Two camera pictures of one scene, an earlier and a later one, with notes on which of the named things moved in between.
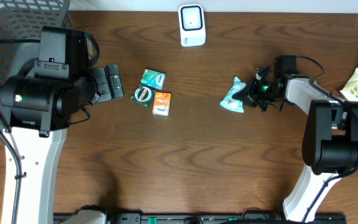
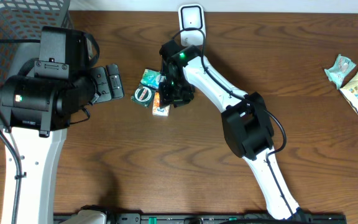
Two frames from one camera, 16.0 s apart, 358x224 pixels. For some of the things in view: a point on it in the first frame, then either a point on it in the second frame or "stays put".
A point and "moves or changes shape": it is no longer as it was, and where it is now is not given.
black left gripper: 103,84 stays put
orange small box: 161,103 stays put
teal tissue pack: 153,78 stays put
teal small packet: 230,102 moves or changes shape
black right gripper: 243,95 -> 165,98
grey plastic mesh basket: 0,61 stays put
